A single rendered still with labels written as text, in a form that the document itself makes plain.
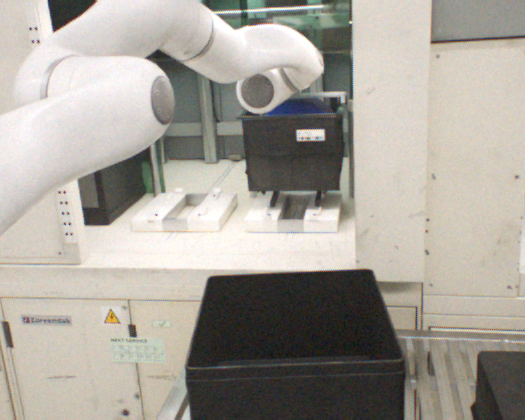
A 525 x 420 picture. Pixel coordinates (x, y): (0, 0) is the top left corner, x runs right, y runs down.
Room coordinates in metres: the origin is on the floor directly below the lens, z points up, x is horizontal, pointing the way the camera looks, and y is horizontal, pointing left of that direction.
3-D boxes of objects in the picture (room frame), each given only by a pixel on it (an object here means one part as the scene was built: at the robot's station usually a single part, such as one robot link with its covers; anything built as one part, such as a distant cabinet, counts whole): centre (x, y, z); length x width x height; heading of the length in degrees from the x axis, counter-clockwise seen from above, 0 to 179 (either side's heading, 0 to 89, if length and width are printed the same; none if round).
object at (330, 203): (1.37, -0.07, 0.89); 0.22 x 0.21 x 0.04; 170
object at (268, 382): (0.79, -0.03, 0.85); 0.28 x 0.28 x 0.17; 88
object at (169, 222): (1.42, 0.20, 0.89); 0.22 x 0.21 x 0.04; 170
